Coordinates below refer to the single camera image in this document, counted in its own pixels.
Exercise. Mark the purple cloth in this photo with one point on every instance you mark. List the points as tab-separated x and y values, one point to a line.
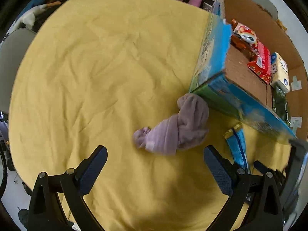
181	131

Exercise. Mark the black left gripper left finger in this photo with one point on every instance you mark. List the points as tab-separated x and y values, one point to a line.
45	210

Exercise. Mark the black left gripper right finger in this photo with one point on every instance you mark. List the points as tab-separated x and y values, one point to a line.
264	211

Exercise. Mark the blue snack packet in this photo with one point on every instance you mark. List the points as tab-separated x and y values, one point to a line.
236	141

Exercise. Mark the orange panda snack bag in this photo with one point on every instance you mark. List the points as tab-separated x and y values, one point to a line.
243	38

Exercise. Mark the yellow tablecloth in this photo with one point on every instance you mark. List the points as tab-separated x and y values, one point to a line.
97	71

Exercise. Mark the red snack packet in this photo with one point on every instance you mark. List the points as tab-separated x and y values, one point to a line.
260	62

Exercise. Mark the blue printed cardboard box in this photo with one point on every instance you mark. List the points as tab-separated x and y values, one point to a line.
223	79

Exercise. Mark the green snack bag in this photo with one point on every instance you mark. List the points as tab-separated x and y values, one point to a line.
280	105

